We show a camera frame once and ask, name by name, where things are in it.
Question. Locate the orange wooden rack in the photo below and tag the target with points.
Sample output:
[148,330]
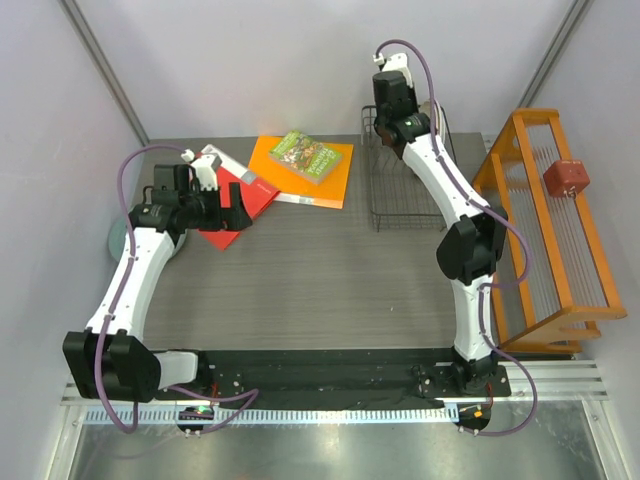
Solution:
[570,288]

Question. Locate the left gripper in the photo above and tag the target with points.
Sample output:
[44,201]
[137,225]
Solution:
[234,217]

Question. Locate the red folder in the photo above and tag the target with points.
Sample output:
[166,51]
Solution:
[257,194]

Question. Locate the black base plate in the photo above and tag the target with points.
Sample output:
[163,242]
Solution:
[424,373]

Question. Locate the red cube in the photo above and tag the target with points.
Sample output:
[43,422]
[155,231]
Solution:
[565,176]

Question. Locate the pink and cream plate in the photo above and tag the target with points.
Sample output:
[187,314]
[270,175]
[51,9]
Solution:
[428,108]

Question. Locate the black wire dish rack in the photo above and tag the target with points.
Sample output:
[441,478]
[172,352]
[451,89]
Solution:
[396,197]

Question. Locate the plain grey-green plate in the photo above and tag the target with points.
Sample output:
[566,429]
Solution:
[118,240]

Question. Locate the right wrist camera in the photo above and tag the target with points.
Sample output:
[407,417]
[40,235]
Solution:
[396,62]

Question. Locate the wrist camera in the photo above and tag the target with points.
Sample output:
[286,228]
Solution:
[205,166]
[396,62]

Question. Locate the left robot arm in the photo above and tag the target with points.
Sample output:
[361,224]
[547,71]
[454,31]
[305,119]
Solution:
[108,358]

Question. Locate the red and teal floral plate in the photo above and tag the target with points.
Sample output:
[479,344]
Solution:
[441,127]

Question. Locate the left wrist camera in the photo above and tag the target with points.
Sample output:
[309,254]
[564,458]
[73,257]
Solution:
[205,166]

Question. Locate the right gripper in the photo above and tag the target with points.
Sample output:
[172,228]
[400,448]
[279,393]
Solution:
[412,96]

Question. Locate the aluminium rail frame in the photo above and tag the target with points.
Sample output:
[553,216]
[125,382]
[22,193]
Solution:
[555,424]

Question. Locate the green paperback book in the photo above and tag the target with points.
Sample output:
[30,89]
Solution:
[305,156]

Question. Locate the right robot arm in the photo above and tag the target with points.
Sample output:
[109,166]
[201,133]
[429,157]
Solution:
[475,233]

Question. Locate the orange folder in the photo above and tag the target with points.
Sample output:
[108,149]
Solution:
[330,193]

